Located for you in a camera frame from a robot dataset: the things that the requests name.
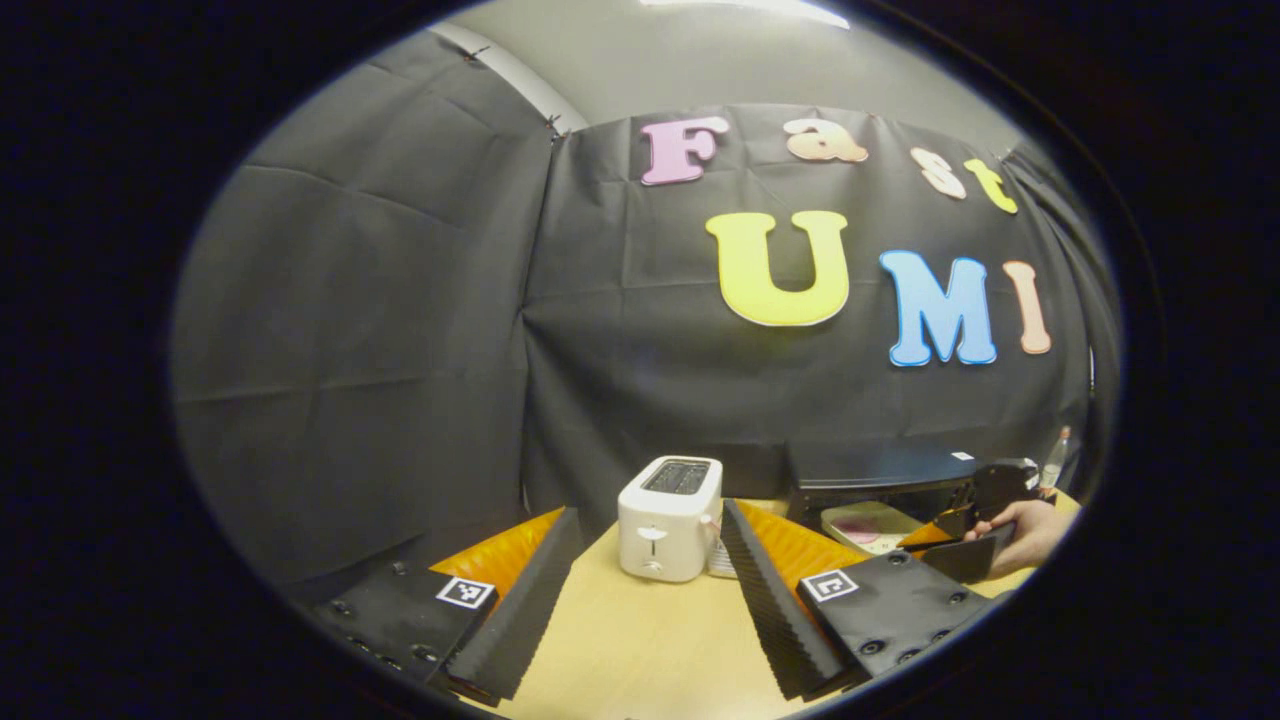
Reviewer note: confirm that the white toaster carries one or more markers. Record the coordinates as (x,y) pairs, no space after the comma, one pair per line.
(665,530)

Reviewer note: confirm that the black backdrop cloth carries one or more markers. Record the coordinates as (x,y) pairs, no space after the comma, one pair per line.
(380,350)

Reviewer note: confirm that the black electric oven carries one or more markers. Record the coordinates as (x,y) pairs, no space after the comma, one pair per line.
(870,470)

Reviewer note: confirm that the clear plastic water bottle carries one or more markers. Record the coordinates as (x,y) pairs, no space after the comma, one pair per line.
(1055,465)

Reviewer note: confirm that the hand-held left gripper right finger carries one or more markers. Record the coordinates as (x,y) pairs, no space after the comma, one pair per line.
(775,620)

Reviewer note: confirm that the cream square food plate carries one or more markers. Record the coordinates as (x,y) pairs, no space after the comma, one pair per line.
(890,525)

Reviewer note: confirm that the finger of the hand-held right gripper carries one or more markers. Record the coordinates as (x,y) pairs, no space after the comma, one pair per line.
(1005,480)
(965,560)

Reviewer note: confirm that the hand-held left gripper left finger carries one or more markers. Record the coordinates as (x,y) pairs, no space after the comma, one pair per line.
(520,620)

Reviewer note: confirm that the pink meat slice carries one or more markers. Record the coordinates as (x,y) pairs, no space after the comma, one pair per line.
(858,533)

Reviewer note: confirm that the large ceiling light panel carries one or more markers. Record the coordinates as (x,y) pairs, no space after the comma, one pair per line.
(750,8)

